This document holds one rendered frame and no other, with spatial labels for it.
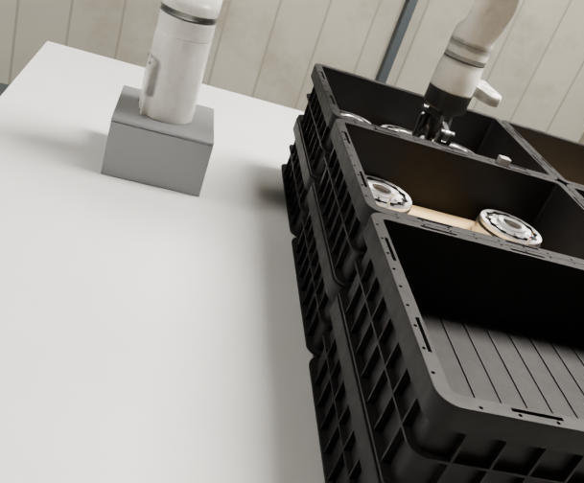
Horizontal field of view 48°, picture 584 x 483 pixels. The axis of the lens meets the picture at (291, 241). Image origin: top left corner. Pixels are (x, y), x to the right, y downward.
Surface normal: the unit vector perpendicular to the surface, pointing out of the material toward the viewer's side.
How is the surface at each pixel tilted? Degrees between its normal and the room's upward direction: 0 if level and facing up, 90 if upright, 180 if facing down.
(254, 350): 0
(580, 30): 90
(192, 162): 90
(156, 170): 90
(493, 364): 0
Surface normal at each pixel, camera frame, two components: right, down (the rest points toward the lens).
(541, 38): 0.10, 0.51
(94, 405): 0.30, -0.83
